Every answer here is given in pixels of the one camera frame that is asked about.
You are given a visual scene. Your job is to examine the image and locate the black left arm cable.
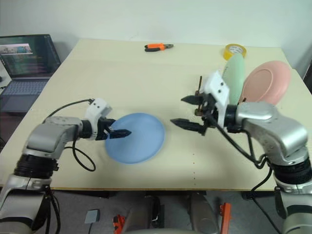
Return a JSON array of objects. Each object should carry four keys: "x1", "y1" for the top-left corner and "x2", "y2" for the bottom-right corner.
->
[{"x1": 45, "y1": 98, "x2": 96, "y2": 172}]

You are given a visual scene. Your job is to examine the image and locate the black rounded shape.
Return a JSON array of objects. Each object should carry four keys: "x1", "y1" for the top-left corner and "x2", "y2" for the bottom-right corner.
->
[{"x1": 145, "y1": 195, "x2": 162, "y2": 223}]

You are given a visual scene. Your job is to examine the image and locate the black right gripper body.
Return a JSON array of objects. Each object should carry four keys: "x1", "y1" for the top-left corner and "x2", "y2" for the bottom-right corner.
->
[{"x1": 198, "y1": 93, "x2": 219, "y2": 129}]

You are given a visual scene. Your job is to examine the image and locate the yellow tape roll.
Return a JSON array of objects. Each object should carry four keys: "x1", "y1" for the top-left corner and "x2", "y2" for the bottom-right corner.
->
[{"x1": 224, "y1": 43, "x2": 247, "y2": 61}]

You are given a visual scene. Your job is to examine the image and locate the tall orange clamp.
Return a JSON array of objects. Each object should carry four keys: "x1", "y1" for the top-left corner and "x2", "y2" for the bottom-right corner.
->
[{"x1": 218, "y1": 202, "x2": 233, "y2": 234}]

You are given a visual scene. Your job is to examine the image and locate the dark grey partition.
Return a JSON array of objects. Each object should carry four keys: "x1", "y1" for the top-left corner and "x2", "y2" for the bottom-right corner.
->
[{"x1": 300, "y1": 38, "x2": 312, "y2": 96}]

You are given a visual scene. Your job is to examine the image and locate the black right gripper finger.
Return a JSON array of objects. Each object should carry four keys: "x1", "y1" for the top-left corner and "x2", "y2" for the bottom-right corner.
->
[
  {"x1": 170, "y1": 118, "x2": 208, "y2": 136},
  {"x1": 180, "y1": 95, "x2": 203, "y2": 106}
]

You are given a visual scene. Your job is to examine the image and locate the blue plate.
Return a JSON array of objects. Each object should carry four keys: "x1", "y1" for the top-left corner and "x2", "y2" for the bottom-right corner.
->
[{"x1": 104, "y1": 112, "x2": 167, "y2": 165}]

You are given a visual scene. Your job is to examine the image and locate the green plate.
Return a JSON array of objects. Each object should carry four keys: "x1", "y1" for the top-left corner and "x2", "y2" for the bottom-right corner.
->
[{"x1": 221, "y1": 53, "x2": 246, "y2": 106}]

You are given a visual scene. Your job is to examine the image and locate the small red clamp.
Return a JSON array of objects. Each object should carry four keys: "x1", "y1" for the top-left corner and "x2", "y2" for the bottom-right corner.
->
[{"x1": 111, "y1": 214, "x2": 126, "y2": 232}]

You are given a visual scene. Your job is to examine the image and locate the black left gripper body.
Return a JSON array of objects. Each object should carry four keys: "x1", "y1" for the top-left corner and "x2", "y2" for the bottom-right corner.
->
[{"x1": 95, "y1": 117, "x2": 116, "y2": 141}]

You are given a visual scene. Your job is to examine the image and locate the wooden dish rack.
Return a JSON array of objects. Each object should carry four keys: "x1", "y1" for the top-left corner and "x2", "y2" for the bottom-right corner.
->
[{"x1": 194, "y1": 76, "x2": 247, "y2": 117}]

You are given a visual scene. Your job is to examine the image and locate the dark side table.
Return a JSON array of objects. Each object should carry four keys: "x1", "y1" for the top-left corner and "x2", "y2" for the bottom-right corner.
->
[{"x1": 0, "y1": 40, "x2": 76, "y2": 154}]

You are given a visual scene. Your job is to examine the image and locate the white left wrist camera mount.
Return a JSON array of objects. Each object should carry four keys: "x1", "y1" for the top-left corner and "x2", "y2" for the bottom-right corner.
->
[{"x1": 84, "y1": 98, "x2": 113, "y2": 141}]

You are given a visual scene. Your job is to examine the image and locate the black table bracket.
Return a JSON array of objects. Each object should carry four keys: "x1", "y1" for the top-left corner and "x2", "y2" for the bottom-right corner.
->
[{"x1": 241, "y1": 191, "x2": 257, "y2": 201}]

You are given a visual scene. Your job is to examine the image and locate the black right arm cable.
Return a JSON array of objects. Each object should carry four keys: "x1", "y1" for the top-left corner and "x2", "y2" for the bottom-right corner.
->
[{"x1": 214, "y1": 121, "x2": 291, "y2": 221}]

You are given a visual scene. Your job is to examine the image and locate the pink plate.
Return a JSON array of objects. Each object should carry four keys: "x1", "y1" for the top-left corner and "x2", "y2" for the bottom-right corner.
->
[{"x1": 239, "y1": 60, "x2": 292, "y2": 106}]

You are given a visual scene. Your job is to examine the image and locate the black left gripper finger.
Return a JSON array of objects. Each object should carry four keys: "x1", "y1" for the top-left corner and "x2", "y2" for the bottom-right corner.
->
[{"x1": 108, "y1": 128, "x2": 133, "y2": 140}]

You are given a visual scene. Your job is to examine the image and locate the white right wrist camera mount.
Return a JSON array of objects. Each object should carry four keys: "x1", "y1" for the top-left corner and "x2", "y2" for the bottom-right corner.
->
[{"x1": 201, "y1": 70, "x2": 231, "y2": 129}]

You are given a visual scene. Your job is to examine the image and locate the grey open laptop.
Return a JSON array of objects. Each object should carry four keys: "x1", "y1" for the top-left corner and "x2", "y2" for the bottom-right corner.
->
[{"x1": 0, "y1": 34, "x2": 62, "y2": 113}]

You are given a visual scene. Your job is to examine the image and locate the black table frame bar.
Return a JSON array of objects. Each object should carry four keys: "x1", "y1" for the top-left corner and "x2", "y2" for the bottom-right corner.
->
[{"x1": 144, "y1": 191, "x2": 208, "y2": 197}]

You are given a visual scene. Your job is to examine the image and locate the orange handled pliers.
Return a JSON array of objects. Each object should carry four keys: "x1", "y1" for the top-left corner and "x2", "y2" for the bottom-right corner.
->
[{"x1": 144, "y1": 43, "x2": 175, "y2": 53}]

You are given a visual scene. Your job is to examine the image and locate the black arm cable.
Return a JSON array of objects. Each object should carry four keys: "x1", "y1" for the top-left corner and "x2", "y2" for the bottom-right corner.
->
[
  {"x1": 45, "y1": 98, "x2": 96, "y2": 172},
  {"x1": 214, "y1": 121, "x2": 291, "y2": 221}
]

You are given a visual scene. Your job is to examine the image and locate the grey rounded shape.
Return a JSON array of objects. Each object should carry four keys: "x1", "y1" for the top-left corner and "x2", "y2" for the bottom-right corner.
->
[{"x1": 189, "y1": 192, "x2": 220, "y2": 232}]

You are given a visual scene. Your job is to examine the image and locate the grey foot pedal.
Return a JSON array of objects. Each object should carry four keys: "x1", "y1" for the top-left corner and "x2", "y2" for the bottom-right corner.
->
[{"x1": 84, "y1": 209, "x2": 101, "y2": 225}]

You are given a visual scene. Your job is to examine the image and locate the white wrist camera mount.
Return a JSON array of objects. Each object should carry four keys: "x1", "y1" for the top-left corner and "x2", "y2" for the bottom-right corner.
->
[
  {"x1": 84, "y1": 98, "x2": 113, "y2": 141},
  {"x1": 201, "y1": 70, "x2": 231, "y2": 129}
]

